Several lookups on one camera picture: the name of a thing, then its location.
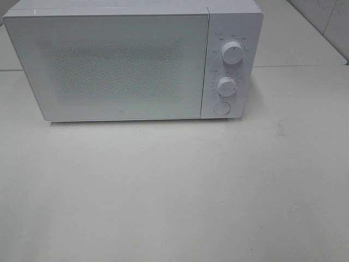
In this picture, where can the white round door button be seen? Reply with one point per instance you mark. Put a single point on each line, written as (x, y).
(222, 108)

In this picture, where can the white microwave knob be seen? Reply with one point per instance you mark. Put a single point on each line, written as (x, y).
(226, 86)
(232, 52)

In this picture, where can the white microwave door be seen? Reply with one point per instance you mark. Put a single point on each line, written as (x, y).
(101, 68)

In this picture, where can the white microwave oven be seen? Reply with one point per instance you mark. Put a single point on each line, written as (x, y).
(241, 25)

